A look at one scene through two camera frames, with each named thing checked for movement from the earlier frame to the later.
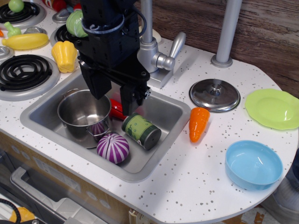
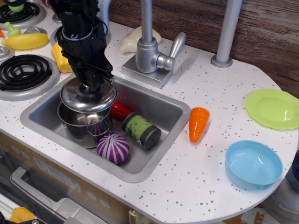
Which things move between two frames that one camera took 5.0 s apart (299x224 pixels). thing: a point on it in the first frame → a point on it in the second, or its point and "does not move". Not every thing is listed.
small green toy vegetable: x=12 y=31 does not move
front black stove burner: x=24 y=77 does not move
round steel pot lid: x=217 y=95 → x=75 y=96
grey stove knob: x=5 y=53 does not move
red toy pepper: x=117 y=109 does not move
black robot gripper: x=110 y=52 → x=83 y=44
